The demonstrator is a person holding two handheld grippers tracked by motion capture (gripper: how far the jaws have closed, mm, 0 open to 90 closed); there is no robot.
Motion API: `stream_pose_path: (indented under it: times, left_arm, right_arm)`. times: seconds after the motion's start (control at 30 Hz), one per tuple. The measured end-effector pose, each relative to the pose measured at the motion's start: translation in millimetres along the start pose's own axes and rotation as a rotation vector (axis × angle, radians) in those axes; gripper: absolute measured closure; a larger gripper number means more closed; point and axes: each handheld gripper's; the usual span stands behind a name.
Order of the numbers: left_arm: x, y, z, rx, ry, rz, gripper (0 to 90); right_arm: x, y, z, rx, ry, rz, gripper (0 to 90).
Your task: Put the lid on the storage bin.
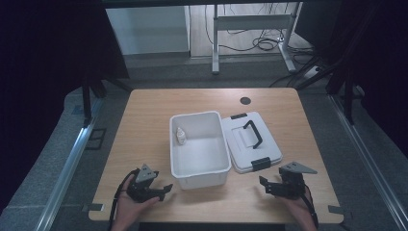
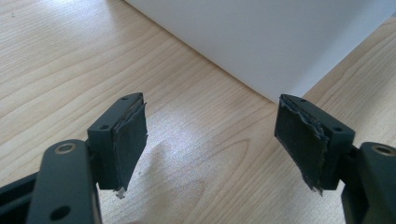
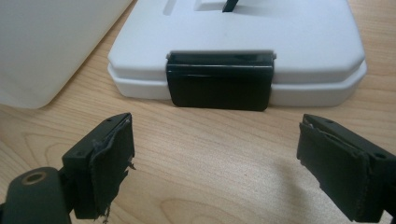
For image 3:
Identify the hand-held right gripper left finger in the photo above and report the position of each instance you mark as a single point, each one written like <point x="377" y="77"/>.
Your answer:
<point x="99" y="161"/>

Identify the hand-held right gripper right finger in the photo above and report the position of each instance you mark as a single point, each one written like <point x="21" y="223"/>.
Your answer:
<point x="342" y="174"/>

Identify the black case latch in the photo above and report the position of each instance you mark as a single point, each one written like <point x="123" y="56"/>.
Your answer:
<point x="219" y="82"/>

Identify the white plastic case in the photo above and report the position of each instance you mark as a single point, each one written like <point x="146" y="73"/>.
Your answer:
<point x="236" y="40"/>

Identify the translucent white plastic container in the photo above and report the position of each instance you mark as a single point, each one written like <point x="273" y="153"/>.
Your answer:
<point x="43" y="46"/>

